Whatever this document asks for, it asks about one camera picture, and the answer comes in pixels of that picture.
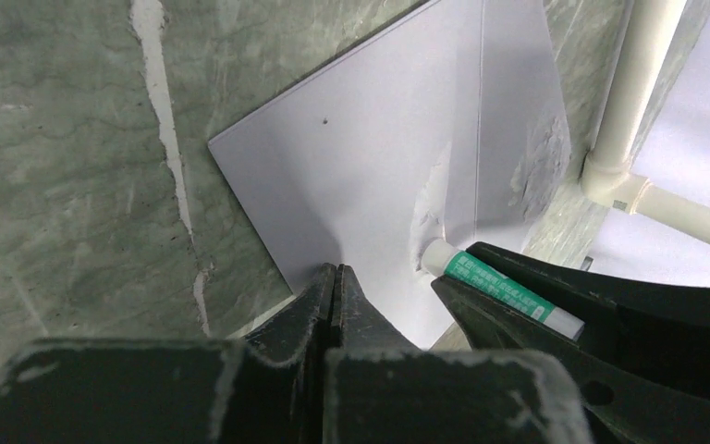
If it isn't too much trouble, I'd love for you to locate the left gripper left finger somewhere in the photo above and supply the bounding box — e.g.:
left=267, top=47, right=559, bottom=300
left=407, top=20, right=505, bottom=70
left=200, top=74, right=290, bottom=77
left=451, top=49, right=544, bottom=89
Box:
left=0, top=264, right=337, bottom=443

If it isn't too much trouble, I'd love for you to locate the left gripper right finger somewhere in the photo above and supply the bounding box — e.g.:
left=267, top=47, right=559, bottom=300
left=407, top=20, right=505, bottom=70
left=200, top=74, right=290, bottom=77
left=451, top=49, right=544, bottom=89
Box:
left=324, top=263, right=595, bottom=444

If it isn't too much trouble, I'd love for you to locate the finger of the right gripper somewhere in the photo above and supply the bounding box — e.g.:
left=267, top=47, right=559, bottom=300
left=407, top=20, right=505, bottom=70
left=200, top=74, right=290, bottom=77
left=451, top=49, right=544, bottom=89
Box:
left=432, top=277, right=710, bottom=443
left=467, top=242, right=710, bottom=400

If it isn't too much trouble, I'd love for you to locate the green white glue stick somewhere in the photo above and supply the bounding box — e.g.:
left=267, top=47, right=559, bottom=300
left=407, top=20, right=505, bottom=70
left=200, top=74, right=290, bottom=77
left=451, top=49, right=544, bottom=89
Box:
left=420, top=238, right=585, bottom=340

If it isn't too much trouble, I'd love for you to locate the white pvc pipe frame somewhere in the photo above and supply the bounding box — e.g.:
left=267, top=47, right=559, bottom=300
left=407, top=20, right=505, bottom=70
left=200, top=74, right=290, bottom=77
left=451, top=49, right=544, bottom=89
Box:
left=580, top=1, right=710, bottom=245

